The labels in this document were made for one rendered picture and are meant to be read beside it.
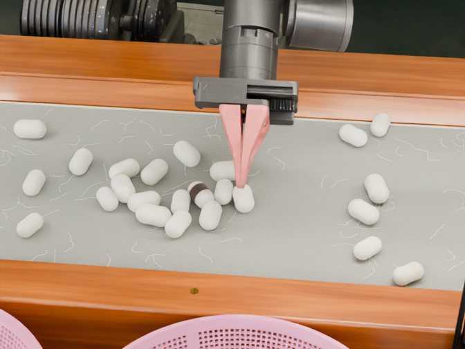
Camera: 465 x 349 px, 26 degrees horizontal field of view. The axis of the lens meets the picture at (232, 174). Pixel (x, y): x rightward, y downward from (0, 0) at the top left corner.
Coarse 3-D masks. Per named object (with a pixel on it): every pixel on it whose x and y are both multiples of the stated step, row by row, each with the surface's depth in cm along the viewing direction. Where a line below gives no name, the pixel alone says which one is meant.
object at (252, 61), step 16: (224, 32) 100; (240, 32) 98; (256, 32) 99; (224, 48) 99; (240, 48) 98; (256, 48) 98; (272, 48) 99; (224, 64) 99; (240, 64) 97; (256, 64) 97; (272, 64) 99; (208, 80) 97; (224, 80) 97; (240, 80) 97; (256, 80) 96; (272, 80) 96; (256, 96) 99; (272, 96) 97; (288, 96) 97
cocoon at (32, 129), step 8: (24, 120) 114; (32, 120) 114; (40, 120) 114; (16, 128) 113; (24, 128) 113; (32, 128) 113; (40, 128) 113; (24, 136) 114; (32, 136) 114; (40, 136) 114
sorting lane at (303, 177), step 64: (0, 128) 116; (64, 128) 116; (128, 128) 116; (192, 128) 116; (320, 128) 116; (448, 128) 116; (0, 192) 106; (64, 192) 106; (256, 192) 106; (320, 192) 106; (448, 192) 106; (0, 256) 98; (64, 256) 98; (128, 256) 98; (192, 256) 98; (256, 256) 98; (320, 256) 98; (384, 256) 98; (448, 256) 98
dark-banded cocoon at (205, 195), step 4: (192, 184) 104; (188, 188) 105; (188, 192) 104; (200, 192) 103; (204, 192) 103; (208, 192) 103; (196, 196) 103; (200, 196) 103; (204, 196) 103; (208, 196) 103; (212, 196) 103; (196, 200) 103; (200, 200) 103; (204, 200) 103; (208, 200) 103; (200, 204) 103
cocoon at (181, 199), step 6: (180, 192) 103; (186, 192) 104; (174, 198) 103; (180, 198) 103; (186, 198) 103; (174, 204) 102; (180, 204) 102; (186, 204) 102; (174, 210) 102; (186, 210) 102
